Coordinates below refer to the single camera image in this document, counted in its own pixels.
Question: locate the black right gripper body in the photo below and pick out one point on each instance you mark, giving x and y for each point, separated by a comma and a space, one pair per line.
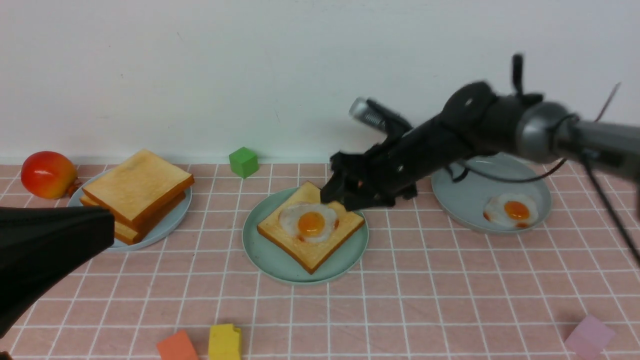
391, 169

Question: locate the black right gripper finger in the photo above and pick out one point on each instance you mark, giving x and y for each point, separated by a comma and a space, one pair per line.
341, 188

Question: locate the fried egg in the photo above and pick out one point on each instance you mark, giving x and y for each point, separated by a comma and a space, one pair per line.
309, 222
511, 210

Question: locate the toast slice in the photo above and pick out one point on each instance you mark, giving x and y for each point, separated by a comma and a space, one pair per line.
142, 180
309, 255
131, 236
135, 224

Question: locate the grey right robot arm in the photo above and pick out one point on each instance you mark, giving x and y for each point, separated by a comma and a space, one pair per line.
474, 122

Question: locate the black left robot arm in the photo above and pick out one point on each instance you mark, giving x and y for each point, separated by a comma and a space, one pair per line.
41, 246

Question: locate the green cube block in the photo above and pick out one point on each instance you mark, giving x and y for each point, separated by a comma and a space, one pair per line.
243, 162

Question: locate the teal centre plate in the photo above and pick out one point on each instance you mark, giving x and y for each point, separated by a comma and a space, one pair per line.
277, 264

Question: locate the grey egg plate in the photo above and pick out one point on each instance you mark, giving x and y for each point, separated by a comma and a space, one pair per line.
465, 200

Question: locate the light blue bread plate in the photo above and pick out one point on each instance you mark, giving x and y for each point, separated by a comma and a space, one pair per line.
164, 228

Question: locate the yellow block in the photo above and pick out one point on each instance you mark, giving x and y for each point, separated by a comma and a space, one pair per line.
225, 342

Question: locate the orange block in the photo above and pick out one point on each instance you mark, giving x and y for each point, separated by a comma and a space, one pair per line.
177, 347

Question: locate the pink block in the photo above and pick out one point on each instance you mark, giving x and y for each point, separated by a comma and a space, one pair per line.
590, 338

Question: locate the red yellow apple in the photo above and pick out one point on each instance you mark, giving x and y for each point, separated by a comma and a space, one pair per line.
49, 175

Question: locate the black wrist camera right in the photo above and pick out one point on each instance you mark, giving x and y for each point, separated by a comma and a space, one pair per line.
373, 114

